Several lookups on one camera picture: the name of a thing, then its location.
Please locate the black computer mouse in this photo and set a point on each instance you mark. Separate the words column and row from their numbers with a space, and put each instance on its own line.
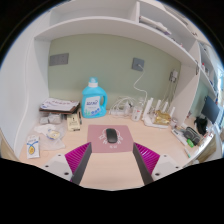
column 112, row 135

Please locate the small grey packet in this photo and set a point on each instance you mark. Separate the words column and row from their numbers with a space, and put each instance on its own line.
column 55, row 119
column 44, row 120

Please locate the small beige box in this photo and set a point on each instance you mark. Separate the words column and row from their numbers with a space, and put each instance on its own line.
column 73, row 122

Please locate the green-tipped white pen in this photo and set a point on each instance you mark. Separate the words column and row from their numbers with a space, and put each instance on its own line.
column 187, row 153

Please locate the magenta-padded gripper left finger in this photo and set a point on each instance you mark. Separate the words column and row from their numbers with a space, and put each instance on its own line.
column 78, row 156

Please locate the white packet with yellow print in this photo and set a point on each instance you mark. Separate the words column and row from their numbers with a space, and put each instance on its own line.
column 33, row 146

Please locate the black pen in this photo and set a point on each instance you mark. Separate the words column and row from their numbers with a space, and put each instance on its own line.
column 80, row 118

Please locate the stack of booklets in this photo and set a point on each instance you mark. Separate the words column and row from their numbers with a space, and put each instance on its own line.
column 59, row 105

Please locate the white router with antennas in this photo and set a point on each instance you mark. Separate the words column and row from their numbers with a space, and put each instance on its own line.
column 148, row 120

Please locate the pink printed mouse pad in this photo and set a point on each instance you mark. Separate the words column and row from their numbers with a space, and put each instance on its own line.
column 96, row 140

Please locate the white wall charger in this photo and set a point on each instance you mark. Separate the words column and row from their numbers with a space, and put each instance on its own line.
column 174, row 75

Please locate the black monitor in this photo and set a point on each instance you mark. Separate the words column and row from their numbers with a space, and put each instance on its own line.
column 210, row 109

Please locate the small green packet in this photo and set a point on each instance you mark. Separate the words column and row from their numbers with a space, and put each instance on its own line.
column 190, row 143

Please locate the grey wall socket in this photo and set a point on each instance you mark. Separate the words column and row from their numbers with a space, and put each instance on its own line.
column 137, row 64

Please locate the white remote control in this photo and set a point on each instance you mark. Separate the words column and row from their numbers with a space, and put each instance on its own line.
column 178, row 136

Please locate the black bag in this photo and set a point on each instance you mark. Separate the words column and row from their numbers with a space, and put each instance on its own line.
column 201, row 125

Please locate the small white jar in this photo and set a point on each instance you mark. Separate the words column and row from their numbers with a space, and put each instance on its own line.
column 173, row 123

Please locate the clear plastic bag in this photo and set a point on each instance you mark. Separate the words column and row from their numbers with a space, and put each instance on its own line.
column 50, row 136

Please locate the gold foil bag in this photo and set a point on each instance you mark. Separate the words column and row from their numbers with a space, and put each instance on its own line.
column 162, row 118

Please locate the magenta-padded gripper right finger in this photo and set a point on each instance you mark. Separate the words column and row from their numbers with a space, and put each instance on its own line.
column 147, row 157

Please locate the grey blank wall plate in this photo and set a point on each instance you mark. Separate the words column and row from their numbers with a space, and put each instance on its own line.
column 59, row 59

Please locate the white shelf unit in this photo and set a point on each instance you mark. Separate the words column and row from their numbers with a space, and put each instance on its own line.
column 110, row 27

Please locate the blue detergent bottle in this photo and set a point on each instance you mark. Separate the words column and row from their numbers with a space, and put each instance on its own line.
column 91, row 105

